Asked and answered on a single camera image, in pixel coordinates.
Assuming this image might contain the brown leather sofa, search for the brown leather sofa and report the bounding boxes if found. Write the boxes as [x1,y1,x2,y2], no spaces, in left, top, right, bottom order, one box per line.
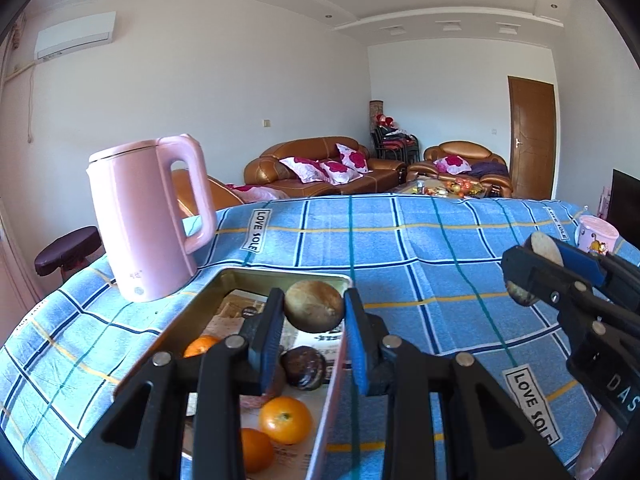
[243,136,408,198]

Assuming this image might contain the white wall air conditioner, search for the white wall air conditioner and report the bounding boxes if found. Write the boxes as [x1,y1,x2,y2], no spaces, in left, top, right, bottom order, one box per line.
[34,11,117,61]

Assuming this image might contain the brown wooden door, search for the brown wooden door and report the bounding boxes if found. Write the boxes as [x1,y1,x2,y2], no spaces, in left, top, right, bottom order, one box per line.
[507,76,557,200]

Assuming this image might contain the pink electric kettle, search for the pink electric kettle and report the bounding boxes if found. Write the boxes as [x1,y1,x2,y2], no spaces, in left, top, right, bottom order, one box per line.
[86,134,218,303]

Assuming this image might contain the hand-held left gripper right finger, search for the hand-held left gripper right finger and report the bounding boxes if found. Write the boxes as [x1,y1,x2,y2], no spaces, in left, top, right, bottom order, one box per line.
[343,287,571,480]

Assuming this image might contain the brown leather armchair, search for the brown leather armchair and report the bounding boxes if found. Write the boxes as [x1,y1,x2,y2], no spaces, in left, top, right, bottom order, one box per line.
[407,141,513,198]

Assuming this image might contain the dark purple round stool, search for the dark purple round stool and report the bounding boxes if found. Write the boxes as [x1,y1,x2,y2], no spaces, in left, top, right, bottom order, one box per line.
[34,226,103,286]

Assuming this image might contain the stacked black red chairs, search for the stacked black red chairs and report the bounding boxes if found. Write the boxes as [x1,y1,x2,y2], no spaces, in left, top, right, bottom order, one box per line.
[370,126,420,165]

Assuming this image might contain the white red flower pillow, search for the white red flower pillow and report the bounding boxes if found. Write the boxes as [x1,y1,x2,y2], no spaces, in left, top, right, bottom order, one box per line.
[320,160,363,184]
[335,143,371,173]
[434,155,472,175]
[279,156,328,183]

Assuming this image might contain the large orange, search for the large orange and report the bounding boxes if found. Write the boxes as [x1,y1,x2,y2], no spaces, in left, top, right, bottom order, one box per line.
[183,335,221,359]

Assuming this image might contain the white-topped cup pastry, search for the white-topped cup pastry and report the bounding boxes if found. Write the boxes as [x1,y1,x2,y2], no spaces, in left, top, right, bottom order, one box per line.
[507,230,566,307]

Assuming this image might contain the brown leather chair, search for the brown leather chair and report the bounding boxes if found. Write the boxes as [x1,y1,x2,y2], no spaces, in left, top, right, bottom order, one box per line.
[171,170,246,221]

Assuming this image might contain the cluttered coffee table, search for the cluttered coffee table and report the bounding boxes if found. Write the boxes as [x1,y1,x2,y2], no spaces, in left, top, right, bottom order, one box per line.
[390,177,493,198]

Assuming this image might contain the small orange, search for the small orange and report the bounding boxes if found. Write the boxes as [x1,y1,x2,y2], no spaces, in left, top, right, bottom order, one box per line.
[258,396,313,445]
[241,427,276,473]

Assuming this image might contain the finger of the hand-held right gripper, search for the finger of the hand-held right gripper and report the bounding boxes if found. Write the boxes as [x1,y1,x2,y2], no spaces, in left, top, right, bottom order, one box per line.
[501,245,640,342]
[558,243,640,307]

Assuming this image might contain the small pink cartoon bucket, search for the small pink cartoon bucket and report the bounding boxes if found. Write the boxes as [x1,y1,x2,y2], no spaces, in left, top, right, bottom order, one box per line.
[574,215,620,256]

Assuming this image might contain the pink tin box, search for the pink tin box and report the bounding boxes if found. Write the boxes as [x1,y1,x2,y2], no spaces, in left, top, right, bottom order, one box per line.
[114,267,353,480]

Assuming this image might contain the purple cloth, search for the purple cloth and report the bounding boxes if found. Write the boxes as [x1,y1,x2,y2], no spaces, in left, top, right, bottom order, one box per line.
[467,161,508,178]

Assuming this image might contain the blue plaid tablecloth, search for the blue plaid tablecloth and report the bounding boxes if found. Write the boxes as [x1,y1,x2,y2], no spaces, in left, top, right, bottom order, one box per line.
[0,194,640,480]

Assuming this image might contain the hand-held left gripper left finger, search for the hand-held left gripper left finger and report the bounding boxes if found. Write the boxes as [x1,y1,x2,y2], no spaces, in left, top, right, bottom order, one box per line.
[65,287,286,480]

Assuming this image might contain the printed leaflet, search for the printed leaflet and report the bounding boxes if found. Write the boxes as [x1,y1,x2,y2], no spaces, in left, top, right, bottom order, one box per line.
[185,290,346,480]

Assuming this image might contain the black television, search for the black television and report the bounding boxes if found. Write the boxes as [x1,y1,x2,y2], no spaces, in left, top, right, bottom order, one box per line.
[607,169,640,251]

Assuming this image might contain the person's right hand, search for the person's right hand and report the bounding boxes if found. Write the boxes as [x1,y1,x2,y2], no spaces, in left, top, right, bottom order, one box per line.
[575,407,632,480]

